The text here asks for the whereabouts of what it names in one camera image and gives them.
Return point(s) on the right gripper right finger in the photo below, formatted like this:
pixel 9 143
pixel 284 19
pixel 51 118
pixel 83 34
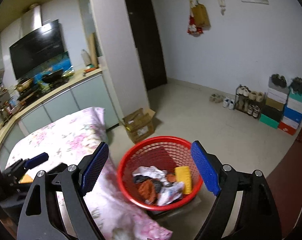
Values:
pixel 258 216

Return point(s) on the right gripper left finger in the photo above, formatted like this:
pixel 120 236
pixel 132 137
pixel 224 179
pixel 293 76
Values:
pixel 40 217

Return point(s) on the yellow sponge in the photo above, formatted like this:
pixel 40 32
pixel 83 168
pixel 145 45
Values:
pixel 183 174

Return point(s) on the pink floral tablecloth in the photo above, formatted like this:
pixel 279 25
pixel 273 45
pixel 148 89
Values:
pixel 67 141

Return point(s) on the metal spice rack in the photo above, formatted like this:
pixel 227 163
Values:
pixel 1 99

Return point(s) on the brass pot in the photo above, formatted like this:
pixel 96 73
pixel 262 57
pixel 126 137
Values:
pixel 24 84

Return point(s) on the red plastic basket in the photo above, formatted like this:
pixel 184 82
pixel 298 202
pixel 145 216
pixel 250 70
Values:
pixel 165 153

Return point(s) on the shoe rack with shoes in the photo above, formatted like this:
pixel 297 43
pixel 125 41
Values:
pixel 249 101

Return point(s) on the stack of shoe boxes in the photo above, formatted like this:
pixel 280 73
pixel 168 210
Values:
pixel 283 105

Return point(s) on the black wok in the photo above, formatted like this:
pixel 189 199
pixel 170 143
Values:
pixel 52 77

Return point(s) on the white sneakers pair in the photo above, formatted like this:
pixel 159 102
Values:
pixel 228 103

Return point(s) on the beige slippers pair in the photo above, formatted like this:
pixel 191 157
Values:
pixel 216 98

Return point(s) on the cardboard box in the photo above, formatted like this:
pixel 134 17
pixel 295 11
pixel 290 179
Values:
pixel 139 125

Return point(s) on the black range hood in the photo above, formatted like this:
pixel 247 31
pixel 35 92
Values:
pixel 36 48

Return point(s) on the plastic bottle on counter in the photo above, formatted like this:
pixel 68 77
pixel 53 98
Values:
pixel 86 57

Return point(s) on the wooden cutting board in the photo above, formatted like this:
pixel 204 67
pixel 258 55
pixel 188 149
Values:
pixel 92 48

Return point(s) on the red hanging decoration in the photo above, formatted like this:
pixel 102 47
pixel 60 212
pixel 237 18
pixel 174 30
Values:
pixel 193 30

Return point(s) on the white intercom handset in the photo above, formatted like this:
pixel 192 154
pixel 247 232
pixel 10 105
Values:
pixel 222 6

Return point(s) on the dark wooden door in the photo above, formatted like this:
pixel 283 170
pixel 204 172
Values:
pixel 147 41

